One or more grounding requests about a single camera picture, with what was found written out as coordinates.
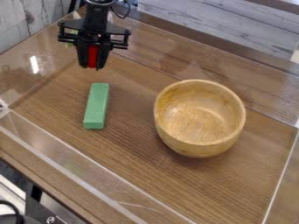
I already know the wooden bowl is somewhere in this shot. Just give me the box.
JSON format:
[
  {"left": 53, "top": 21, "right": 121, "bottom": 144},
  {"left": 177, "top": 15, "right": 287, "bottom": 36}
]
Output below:
[{"left": 154, "top": 80, "right": 247, "bottom": 158}]

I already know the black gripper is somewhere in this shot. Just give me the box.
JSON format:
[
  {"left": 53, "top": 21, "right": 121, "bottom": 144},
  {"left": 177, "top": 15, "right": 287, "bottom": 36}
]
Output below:
[{"left": 58, "top": 18, "right": 131, "bottom": 70}]

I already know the clear acrylic tray wall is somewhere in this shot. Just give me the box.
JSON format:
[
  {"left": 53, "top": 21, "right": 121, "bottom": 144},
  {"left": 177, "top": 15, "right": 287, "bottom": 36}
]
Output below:
[{"left": 0, "top": 15, "right": 299, "bottom": 224}]

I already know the green rectangular block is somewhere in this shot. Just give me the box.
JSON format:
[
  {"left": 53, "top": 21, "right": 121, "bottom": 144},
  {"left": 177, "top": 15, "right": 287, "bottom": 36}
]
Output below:
[{"left": 83, "top": 83, "right": 110, "bottom": 130}]

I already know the black cable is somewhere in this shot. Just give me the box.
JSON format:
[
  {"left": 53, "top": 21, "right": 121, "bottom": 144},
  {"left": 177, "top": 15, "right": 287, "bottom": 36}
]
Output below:
[{"left": 0, "top": 199, "right": 26, "bottom": 224}]

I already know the red plush strawberry toy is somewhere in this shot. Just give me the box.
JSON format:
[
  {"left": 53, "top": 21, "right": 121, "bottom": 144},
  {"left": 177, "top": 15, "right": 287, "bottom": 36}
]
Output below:
[{"left": 89, "top": 45, "right": 99, "bottom": 68}]

